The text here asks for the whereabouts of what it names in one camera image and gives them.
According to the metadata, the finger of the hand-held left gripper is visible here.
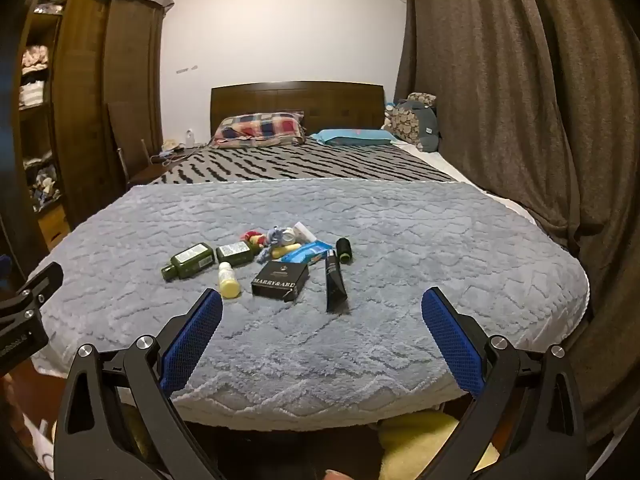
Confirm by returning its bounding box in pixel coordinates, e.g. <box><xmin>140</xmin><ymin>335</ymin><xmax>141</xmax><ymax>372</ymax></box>
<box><xmin>0</xmin><ymin>261</ymin><xmax>65</xmax><ymax>331</ymax></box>

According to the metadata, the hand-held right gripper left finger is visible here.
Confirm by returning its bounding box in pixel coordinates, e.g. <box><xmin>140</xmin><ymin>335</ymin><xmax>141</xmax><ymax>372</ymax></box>
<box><xmin>52</xmin><ymin>287</ymin><xmax>226</xmax><ymax>480</ymax></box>

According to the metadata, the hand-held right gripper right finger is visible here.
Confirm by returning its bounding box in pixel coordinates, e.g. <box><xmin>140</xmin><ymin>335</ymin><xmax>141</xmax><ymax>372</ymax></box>
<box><xmin>421</xmin><ymin>286</ymin><xmax>588</xmax><ymax>480</ymax></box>

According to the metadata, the blue white knotted cloth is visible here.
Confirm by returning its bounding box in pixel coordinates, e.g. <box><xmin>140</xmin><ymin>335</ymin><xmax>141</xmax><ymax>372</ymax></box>
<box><xmin>257</xmin><ymin>225</ymin><xmax>287</xmax><ymax>263</ymax></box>

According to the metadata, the blue packet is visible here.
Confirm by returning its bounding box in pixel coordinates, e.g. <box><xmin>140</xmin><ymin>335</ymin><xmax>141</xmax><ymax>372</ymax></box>
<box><xmin>280</xmin><ymin>241</ymin><xmax>335</xmax><ymax>265</ymax></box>

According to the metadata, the yellow bottle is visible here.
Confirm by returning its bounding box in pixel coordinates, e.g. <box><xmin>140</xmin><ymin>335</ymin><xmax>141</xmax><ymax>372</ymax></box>
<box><xmin>218</xmin><ymin>261</ymin><xmax>242</xmax><ymax>300</ymax></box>

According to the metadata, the large green bottle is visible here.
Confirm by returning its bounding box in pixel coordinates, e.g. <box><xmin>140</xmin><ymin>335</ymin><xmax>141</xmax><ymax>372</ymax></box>
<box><xmin>161</xmin><ymin>242</ymin><xmax>216</xmax><ymax>282</ymax></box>

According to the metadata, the small green bottle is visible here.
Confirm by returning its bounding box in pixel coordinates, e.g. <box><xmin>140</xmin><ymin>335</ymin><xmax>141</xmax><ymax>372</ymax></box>
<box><xmin>216</xmin><ymin>241</ymin><xmax>255</xmax><ymax>267</ymax></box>

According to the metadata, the black box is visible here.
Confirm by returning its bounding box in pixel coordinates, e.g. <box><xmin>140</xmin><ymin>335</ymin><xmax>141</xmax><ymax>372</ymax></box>
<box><xmin>251</xmin><ymin>260</ymin><xmax>311</xmax><ymax>303</ymax></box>

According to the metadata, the grey fluffy blanket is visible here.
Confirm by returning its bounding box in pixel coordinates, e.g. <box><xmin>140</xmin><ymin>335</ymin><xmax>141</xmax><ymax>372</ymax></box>
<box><xmin>27</xmin><ymin>177</ymin><xmax>591</xmax><ymax>433</ymax></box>

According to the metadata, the black tube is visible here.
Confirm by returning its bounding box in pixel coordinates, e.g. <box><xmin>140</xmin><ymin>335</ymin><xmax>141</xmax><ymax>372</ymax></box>
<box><xmin>324</xmin><ymin>250</ymin><xmax>348</xmax><ymax>314</ymax></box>

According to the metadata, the wooden nightstand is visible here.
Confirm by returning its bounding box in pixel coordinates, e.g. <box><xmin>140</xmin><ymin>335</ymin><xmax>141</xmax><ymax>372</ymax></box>
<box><xmin>127</xmin><ymin>145</ymin><xmax>206</xmax><ymax>186</ymax></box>

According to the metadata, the white bed sheet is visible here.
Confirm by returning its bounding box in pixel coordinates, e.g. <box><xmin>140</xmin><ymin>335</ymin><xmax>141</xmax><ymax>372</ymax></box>
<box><xmin>400</xmin><ymin>142</ymin><xmax>536</xmax><ymax>221</ymax></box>

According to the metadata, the zebra striped blanket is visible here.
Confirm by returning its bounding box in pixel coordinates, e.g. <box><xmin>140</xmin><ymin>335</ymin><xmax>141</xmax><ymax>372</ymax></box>
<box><xmin>150</xmin><ymin>137</ymin><xmax>458</xmax><ymax>186</ymax></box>

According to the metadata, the wooden wardrobe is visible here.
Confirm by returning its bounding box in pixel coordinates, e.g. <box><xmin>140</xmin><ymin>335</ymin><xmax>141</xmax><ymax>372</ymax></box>
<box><xmin>12</xmin><ymin>0</ymin><xmax>166</xmax><ymax>256</ymax></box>

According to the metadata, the stack of folded clothes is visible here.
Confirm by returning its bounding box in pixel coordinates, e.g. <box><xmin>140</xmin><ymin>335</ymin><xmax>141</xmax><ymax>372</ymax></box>
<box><xmin>19</xmin><ymin>45</ymin><xmax>52</xmax><ymax>107</ymax></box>

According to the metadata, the grey patterned cushion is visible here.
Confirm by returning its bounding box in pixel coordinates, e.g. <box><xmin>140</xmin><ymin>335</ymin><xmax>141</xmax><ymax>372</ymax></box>
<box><xmin>400</xmin><ymin>96</ymin><xmax>444</xmax><ymax>154</ymax></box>

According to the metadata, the plaid pillow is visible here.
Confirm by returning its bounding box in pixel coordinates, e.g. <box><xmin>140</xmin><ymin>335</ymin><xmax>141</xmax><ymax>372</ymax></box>
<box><xmin>212</xmin><ymin>110</ymin><xmax>307</xmax><ymax>148</ymax></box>

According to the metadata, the patterned brown cushion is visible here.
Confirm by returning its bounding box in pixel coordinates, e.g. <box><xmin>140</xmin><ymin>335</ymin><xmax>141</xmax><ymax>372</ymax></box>
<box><xmin>389</xmin><ymin>102</ymin><xmax>426</xmax><ymax>148</ymax></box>

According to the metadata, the blue pillow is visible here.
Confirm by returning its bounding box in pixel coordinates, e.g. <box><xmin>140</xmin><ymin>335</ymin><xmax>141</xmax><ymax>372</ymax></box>
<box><xmin>306</xmin><ymin>128</ymin><xmax>398</xmax><ymax>147</ymax></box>

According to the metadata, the brown curtain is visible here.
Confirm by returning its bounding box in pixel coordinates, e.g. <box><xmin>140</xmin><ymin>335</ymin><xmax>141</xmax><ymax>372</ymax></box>
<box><xmin>392</xmin><ymin>0</ymin><xmax>640</xmax><ymax>461</ymax></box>

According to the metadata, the wooden headboard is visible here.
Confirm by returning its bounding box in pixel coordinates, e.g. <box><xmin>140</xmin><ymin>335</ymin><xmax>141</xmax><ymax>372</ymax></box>
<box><xmin>210</xmin><ymin>81</ymin><xmax>387</xmax><ymax>136</ymax></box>

